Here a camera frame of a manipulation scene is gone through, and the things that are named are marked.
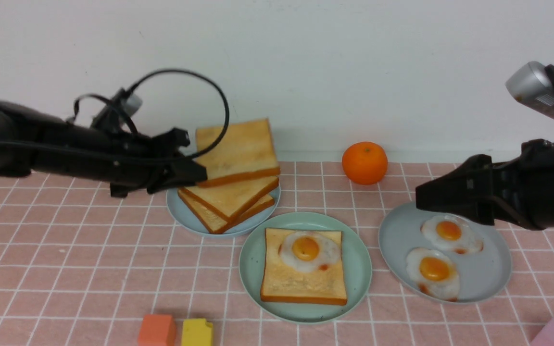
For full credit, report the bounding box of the toast slice top sandwich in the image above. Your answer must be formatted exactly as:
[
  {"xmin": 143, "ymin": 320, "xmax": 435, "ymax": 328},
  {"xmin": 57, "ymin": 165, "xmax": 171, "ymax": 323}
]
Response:
[{"xmin": 195, "ymin": 118, "xmax": 280, "ymax": 187}]

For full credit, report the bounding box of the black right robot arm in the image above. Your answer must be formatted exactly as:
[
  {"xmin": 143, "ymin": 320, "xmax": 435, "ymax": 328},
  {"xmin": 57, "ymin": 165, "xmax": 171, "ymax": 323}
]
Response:
[{"xmin": 415, "ymin": 139, "xmax": 554, "ymax": 231}]

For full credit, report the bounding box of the grey-blue egg plate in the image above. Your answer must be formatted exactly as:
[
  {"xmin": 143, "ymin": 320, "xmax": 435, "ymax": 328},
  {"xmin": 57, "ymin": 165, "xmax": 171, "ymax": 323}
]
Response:
[{"xmin": 378, "ymin": 202, "xmax": 512, "ymax": 304}]

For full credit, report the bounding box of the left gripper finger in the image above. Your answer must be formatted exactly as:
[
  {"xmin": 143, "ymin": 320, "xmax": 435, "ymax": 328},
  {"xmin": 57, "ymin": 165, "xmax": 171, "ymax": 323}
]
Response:
[
  {"xmin": 151, "ymin": 127, "xmax": 190, "ymax": 149},
  {"xmin": 147, "ymin": 161, "xmax": 207, "ymax": 194}
]

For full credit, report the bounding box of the toast slice bottom sandwich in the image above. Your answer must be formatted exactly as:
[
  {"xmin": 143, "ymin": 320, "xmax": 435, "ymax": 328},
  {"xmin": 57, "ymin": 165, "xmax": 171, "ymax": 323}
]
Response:
[{"xmin": 260, "ymin": 228, "xmax": 348, "ymax": 305}]

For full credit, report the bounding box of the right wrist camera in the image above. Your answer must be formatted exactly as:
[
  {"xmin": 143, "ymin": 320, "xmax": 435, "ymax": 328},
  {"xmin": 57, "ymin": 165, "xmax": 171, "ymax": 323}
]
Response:
[{"xmin": 505, "ymin": 61, "xmax": 554, "ymax": 120}]

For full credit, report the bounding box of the orange fruit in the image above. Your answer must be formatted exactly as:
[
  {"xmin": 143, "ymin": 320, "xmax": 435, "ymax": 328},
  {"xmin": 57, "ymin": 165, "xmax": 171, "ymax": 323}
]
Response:
[{"xmin": 341, "ymin": 141, "xmax": 389, "ymax": 185}]

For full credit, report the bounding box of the toast slice lower stack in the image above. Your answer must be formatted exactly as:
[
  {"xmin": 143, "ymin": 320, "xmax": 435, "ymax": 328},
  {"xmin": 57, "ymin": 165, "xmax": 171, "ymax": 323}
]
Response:
[{"xmin": 177, "ymin": 190, "xmax": 275, "ymax": 235}]

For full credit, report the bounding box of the toast slice upper stack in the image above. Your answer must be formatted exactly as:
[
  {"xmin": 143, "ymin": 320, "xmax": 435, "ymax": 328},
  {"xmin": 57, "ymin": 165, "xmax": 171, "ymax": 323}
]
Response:
[{"xmin": 179, "ymin": 176, "xmax": 279, "ymax": 221}]

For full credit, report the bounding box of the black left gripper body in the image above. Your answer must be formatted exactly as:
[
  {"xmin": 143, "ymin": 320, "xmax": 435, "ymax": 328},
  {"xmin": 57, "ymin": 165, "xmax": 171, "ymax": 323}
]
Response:
[{"xmin": 106, "ymin": 134, "xmax": 183, "ymax": 198}]

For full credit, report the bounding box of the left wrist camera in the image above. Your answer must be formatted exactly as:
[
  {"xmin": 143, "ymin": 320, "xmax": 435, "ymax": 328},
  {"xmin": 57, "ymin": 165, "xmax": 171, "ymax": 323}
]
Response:
[{"xmin": 90, "ymin": 88, "xmax": 142, "ymax": 132}]

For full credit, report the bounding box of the fried egg front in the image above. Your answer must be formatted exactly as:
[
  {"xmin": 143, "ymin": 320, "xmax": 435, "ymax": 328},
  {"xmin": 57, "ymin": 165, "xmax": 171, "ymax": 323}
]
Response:
[{"xmin": 406, "ymin": 247, "xmax": 460, "ymax": 302}]

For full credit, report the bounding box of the fried egg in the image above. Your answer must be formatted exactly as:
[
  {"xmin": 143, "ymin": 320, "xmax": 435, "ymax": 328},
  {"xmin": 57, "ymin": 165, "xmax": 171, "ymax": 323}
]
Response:
[
  {"xmin": 277, "ymin": 231, "xmax": 341, "ymax": 273},
  {"xmin": 420, "ymin": 214, "xmax": 484, "ymax": 255},
  {"xmin": 406, "ymin": 247, "xmax": 460, "ymax": 302}
]

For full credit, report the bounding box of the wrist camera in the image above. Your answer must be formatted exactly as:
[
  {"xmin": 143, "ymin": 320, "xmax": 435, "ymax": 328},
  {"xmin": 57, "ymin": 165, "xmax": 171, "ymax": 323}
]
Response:
[
  {"xmin": 505, "ymin": 61, "xmax": 554, "ymax": 120},
  {"xmin": 90, "ymin": 88, "xmax": 142, "ymax": 132}
]

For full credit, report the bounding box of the light blue bread plate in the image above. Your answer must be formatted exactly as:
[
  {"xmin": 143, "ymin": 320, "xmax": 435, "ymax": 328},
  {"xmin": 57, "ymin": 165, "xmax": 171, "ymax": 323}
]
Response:
[{"xmin": 166, "ymin": 185, "xmax": 282, "ymax": 239}]

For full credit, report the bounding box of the yellow foam cube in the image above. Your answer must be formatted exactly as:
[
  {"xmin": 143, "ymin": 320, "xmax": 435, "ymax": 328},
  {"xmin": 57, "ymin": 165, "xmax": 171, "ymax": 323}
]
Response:
[{"xmin": 181, "ymin": 318, "xmax": 214, "ymax": 346}]

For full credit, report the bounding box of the orange foam cube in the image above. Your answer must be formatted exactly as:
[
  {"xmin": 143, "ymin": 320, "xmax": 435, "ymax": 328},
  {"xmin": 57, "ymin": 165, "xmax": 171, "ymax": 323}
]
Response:
[{"xmin": 137, "ymin": 314, "xmax": 176, "ymax": 346}]

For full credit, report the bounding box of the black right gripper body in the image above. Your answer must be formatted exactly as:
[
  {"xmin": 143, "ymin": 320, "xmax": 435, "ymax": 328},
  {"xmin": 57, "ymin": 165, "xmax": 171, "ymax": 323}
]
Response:
[{"xmin": 415, "ymin": 155, "xmax": 528, "ymax": 226}]

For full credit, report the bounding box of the toast slice stack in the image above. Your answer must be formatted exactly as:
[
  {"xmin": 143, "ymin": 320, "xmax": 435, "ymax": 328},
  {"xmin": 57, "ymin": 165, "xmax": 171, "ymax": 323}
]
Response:
[
  {"xmin": 179, "ymin": 176, "xmax": 279, "ymax": 221},
  {"xmin": 177, "ymin": 190, "xmax": 275, "ymax": 235}
]

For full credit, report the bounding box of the toast slice sandwich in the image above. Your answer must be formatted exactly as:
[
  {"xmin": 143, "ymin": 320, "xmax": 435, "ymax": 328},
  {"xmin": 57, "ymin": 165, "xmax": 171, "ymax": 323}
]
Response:
[
  {"xmin": 260, "ymin": 228, "xmax": 348, "ymax": 305},
  {"xmin": 195, "ymin": 118, "xmax": 280, "ymax": 187}
]

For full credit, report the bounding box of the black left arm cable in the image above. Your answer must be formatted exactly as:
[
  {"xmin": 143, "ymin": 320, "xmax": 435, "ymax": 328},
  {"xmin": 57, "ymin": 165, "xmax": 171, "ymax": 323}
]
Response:
[{"xmin": 0, "ymin": 69, "xmax": 230, "ymax": 346}]

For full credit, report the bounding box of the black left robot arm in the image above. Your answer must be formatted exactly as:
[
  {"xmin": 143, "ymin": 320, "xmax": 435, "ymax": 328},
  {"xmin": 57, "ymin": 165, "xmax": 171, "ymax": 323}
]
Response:
[{"xmin": 0, "ymin": 101, "xmax": 207, "ymax": 198}]

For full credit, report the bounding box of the pink checkered tablecloth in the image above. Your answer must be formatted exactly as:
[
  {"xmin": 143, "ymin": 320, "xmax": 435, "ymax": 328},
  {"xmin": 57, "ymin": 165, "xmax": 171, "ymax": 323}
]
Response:
[{"xmin": 0, "ymin": 162, "xmax": 554, "ymax": 346}]

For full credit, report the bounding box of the mint green centre plate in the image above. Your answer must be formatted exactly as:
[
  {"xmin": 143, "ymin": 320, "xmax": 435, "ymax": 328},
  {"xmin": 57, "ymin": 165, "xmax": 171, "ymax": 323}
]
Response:
[{"xmin": 238, "ymin": 212, "xmax": 372, "ymax": 325}]

